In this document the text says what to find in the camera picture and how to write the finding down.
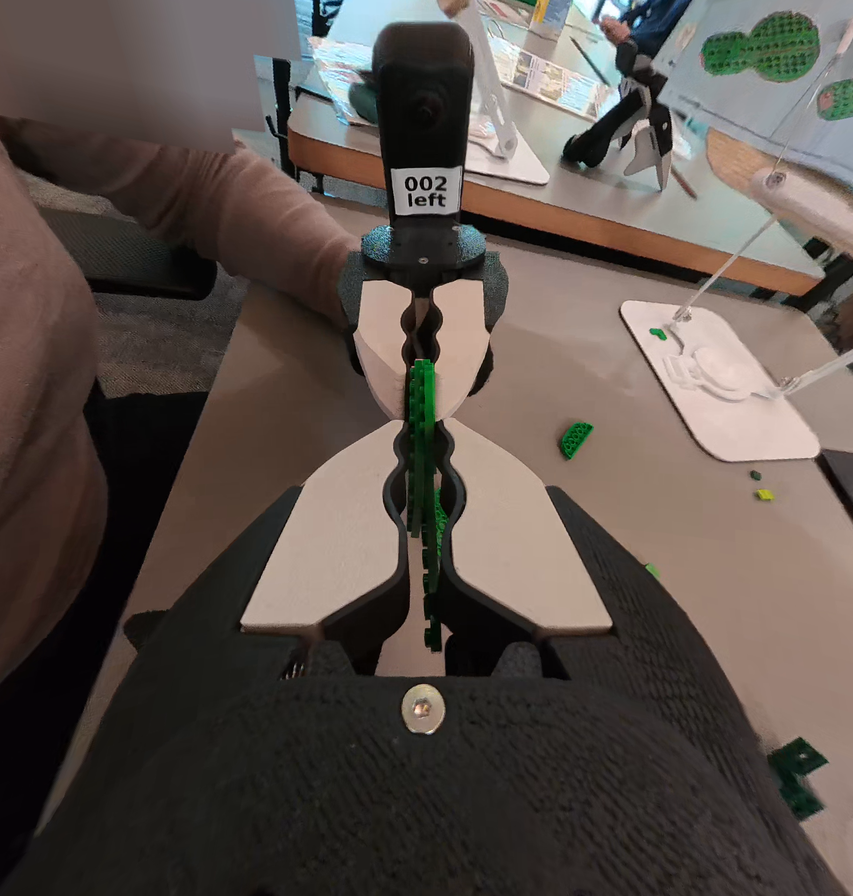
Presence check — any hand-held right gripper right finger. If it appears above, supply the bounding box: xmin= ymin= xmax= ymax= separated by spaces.
xmin=426 ymin=419 xmax=614 ymax=676

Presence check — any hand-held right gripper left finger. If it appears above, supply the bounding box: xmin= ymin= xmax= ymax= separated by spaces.
xmin=240 ymin=419 xmax=410 ymax=674

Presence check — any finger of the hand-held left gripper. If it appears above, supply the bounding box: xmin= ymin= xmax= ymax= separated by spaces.
xmin=418 ymin=280 xmax=495 ymax=422
xmin=351 ymin=280 xmax=419 ymax=424

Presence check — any green lego plate assembly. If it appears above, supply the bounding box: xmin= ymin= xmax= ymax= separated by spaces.
xmin=404 ymin=358 xmax=450 ymax=653

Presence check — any person's left forearm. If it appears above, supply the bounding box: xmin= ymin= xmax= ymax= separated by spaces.
xmin=0 ymin=112 xmax=363 ymax=331

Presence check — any lego instruction booklet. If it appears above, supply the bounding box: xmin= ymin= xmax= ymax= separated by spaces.
xmin=654 ymin=0 xmax=853 ymax=200

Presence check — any dark green lego plate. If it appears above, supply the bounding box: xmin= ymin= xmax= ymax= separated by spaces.
xmin=767 ymin=737 xmax=831 ymax=822

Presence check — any white acrylic book stand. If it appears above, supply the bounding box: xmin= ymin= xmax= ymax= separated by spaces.
xmin=619 ymin=14 xmax=853 ymax=464
xmin=437 ymin=0 xmax=552 ymax=187

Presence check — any open printed booklet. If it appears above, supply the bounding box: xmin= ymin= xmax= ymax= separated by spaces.
xmin=486 ymin=35 xmax=613 ymax=120

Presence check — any blue yellow carton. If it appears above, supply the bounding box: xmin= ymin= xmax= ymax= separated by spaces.
xmin=528 ymin=0 xmax=572 ymax=41

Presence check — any wooden-edged grey table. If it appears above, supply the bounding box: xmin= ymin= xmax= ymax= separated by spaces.
xmin=286 ymin=0 xmax=828 ymax=298

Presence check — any dark chair armrest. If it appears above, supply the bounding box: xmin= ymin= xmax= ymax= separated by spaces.
xmin=37 ymin=206 xmax=219 ymax=303

